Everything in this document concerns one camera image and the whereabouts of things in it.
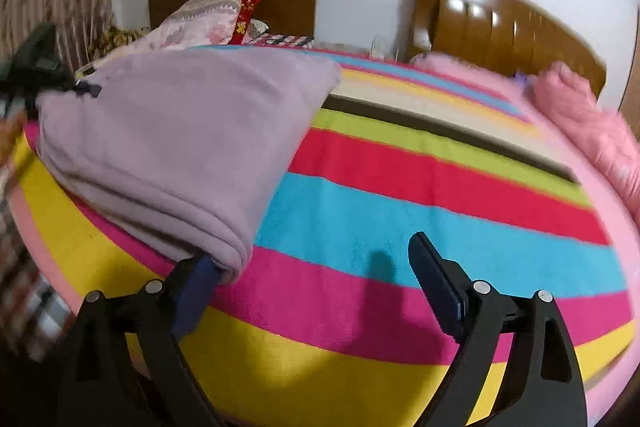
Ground lilac fleece pants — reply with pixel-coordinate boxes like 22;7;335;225
37;46;341;282

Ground person's left hand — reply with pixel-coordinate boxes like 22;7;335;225
0;110;27;167

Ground pink floral folded quilt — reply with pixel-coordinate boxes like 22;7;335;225
75;0;242;78

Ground rainbow striped blanket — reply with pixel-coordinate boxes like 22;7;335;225
1;49;639;426

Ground pink bed cover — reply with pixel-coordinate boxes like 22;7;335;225
410;53;639;426

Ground dark wooden small headboard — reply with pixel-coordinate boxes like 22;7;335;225
148;0;317;38

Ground plaid checkered bedsheet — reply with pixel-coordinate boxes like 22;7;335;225
242;18;314;49

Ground pink puffy comforter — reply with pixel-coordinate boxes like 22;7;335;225
532;62;639;220

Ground brown padded headboard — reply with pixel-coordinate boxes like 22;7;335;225
406;0;606;95

